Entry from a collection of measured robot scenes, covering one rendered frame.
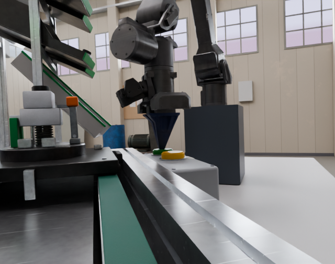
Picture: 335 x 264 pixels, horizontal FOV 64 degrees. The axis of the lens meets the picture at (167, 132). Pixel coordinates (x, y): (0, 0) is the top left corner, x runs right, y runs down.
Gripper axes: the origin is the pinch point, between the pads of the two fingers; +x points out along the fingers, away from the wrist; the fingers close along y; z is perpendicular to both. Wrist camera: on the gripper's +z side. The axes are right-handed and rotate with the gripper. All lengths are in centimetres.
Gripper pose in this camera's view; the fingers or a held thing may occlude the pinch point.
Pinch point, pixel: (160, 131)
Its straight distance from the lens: 52.5
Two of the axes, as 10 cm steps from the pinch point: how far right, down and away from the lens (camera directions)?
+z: -9.6, 0.4, -2.7
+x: 0.3, 10.0, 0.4
